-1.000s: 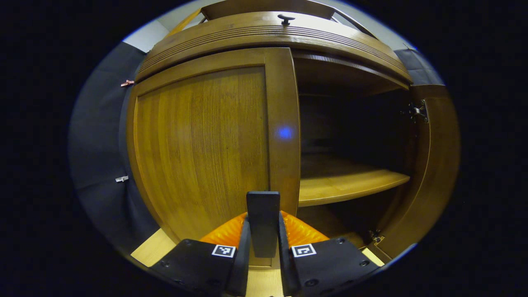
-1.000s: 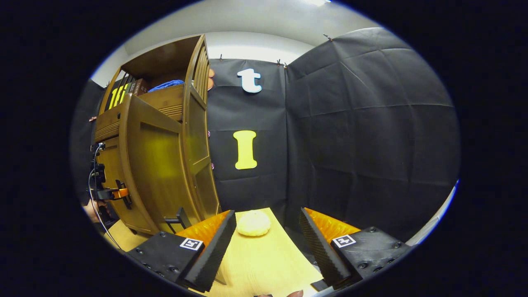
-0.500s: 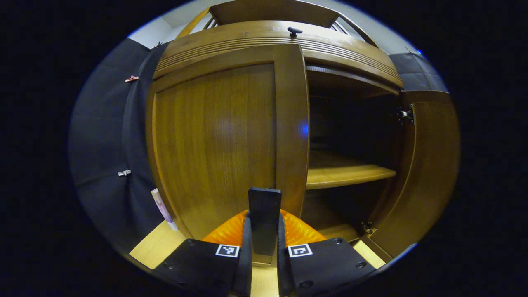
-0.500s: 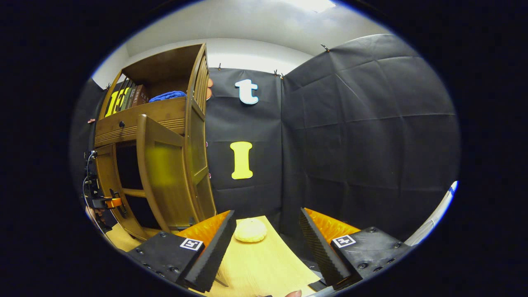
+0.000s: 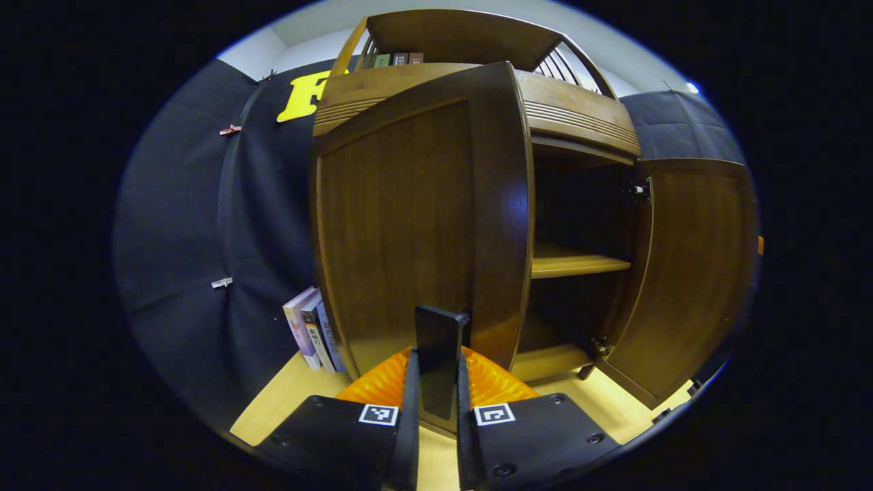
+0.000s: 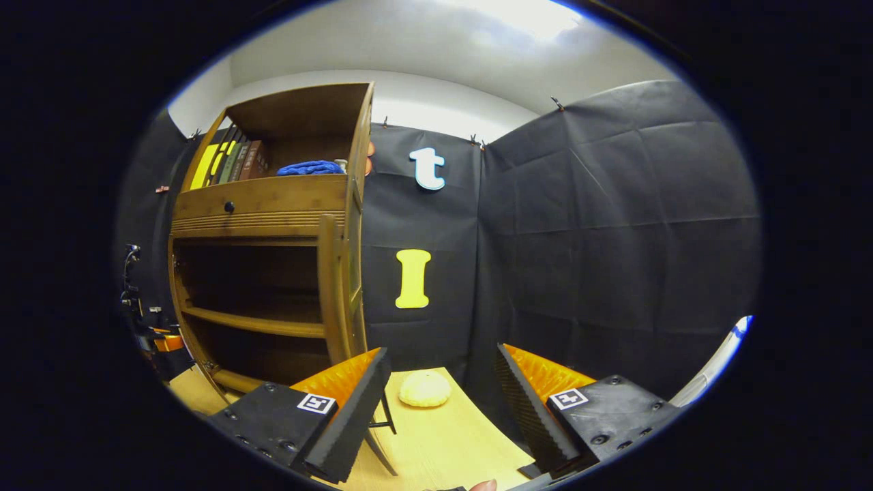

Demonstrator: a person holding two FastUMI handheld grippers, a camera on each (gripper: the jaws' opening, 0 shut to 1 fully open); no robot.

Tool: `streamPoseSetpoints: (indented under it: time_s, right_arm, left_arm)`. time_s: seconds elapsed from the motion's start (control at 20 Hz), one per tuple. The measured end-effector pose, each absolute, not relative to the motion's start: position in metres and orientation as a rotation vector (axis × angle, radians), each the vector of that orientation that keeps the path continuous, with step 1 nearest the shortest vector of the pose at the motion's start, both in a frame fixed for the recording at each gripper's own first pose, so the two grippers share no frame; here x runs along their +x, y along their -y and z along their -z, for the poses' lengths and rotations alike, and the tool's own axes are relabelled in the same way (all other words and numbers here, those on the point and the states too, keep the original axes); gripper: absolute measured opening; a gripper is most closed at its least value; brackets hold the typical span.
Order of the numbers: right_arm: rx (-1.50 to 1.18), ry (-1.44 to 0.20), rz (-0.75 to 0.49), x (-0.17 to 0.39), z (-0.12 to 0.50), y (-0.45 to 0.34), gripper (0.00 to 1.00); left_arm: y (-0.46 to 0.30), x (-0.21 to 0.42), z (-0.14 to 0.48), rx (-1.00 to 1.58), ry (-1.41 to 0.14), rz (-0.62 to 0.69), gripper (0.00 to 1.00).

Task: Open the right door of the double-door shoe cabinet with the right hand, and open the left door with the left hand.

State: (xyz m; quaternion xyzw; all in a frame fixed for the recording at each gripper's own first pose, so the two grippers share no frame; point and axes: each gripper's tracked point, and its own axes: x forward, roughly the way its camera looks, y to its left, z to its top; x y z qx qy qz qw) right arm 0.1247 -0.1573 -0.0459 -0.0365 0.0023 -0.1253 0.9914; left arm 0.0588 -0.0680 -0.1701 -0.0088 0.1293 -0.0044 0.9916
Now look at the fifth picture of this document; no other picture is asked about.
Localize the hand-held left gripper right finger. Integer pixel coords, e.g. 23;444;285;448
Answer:
456;346;621;491

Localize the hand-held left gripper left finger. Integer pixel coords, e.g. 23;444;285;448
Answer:
256;346;420;491

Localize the wooden cabinet door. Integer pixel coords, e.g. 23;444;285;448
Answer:
310;61;536;437
597;158;760;410

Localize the black door handle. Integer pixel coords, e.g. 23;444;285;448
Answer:
415;303;471;421

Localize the wooden double-door shoe cabinet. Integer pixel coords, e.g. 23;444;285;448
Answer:
310;8;761;437

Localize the wooden inner cabinet shelf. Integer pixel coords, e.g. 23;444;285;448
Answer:
531;240;632;279

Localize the wooden cabinet drawer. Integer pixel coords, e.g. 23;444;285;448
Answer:
312;61;642;158

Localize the blue-grey floor book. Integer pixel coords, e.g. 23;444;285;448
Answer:
316;301;347;373

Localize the dark-spined floor book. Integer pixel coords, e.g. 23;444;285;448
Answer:
301;295;336;373

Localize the pink-white floor book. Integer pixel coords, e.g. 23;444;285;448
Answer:
283;286;323;370

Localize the black backdrop cloth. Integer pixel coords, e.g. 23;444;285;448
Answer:
113;58;748;437

